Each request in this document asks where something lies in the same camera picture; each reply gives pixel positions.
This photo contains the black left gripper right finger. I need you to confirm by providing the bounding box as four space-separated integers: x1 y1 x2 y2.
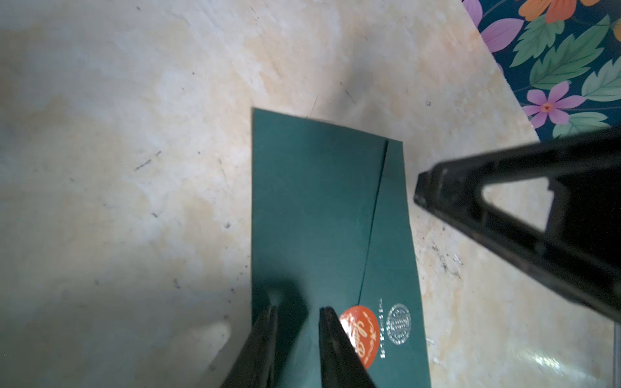
319 307 376 388

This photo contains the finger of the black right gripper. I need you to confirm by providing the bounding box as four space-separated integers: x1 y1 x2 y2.
413 127 620 321

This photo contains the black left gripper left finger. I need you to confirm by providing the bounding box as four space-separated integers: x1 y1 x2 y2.
221 307 278 388

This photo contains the dark green envelope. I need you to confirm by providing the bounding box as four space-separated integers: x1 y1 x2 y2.
252 109 431 387

